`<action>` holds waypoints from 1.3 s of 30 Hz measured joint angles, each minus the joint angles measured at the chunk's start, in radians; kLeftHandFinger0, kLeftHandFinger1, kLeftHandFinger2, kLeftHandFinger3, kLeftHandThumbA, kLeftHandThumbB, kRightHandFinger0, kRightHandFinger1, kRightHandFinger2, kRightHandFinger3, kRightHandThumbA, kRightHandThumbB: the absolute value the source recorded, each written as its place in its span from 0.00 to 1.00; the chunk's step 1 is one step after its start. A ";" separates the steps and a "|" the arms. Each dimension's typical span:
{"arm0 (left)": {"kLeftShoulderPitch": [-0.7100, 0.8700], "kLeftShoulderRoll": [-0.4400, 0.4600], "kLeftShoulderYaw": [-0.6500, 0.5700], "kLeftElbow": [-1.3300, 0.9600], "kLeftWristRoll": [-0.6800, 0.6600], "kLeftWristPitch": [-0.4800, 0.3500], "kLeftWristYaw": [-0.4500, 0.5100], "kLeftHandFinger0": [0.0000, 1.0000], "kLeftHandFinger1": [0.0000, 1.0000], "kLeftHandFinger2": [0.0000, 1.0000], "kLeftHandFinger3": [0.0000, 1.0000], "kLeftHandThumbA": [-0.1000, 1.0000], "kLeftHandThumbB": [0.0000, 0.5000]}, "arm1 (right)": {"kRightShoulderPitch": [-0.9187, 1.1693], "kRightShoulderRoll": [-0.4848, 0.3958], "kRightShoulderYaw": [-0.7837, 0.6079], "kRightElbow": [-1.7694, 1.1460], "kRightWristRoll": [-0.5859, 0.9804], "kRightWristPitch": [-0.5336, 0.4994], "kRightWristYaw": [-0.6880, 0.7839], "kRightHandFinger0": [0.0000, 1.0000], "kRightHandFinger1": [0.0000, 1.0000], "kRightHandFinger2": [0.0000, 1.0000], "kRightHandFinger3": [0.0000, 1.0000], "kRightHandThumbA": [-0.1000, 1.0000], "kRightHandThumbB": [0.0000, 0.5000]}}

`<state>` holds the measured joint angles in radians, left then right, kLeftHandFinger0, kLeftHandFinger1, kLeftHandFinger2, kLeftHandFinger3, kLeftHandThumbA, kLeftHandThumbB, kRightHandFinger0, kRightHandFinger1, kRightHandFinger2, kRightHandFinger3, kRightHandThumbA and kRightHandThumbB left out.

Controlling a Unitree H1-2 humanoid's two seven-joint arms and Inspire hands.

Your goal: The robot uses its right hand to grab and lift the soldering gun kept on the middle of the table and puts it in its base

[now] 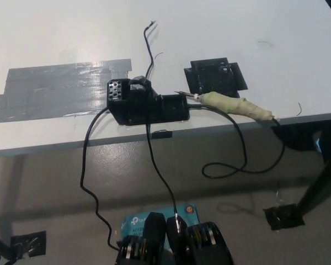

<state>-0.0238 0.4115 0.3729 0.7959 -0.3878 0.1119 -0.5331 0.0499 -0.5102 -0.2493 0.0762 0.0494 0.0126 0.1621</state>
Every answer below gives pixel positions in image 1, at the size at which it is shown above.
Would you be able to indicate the grey duct tape patch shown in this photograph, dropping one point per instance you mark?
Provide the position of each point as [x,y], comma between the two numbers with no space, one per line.
[58,88]

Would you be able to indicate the black soldering station base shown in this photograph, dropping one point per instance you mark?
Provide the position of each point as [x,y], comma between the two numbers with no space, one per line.
[143,107]

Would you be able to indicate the tape-wrapped soldering iron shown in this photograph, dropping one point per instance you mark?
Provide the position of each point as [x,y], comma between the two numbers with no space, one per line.
[237,103]

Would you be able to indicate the black floor tape patch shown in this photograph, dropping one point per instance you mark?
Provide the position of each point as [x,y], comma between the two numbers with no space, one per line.
[278,218]
[33,243]

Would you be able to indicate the teal tp-link box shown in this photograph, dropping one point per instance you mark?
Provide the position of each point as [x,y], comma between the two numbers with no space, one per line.
[132,223]

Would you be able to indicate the black tape square patch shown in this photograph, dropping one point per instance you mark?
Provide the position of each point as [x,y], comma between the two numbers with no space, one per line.
[212,77]

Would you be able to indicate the black under-table bracket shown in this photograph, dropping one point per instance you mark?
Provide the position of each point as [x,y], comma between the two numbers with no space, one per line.
[298,138]

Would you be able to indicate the black table leg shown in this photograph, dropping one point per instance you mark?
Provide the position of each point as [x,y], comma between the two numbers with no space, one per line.
[0,244]
[320,182]

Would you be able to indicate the black robot torso blocks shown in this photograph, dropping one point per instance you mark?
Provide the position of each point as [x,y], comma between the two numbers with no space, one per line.
[204,248]

